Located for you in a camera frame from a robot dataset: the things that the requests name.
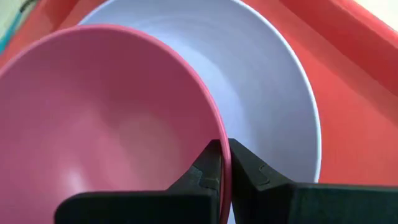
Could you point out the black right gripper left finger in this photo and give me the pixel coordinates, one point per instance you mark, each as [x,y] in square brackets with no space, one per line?
[202,186]

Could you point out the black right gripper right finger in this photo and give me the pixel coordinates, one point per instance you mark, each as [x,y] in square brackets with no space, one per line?
[248,186]

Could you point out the lavender round plate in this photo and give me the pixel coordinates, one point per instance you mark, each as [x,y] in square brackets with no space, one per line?
[248,77]

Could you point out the pink bowl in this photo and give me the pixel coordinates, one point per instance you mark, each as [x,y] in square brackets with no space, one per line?
[93,109]

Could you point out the red plastic tray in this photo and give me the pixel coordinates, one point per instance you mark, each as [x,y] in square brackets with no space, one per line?
[357,109]

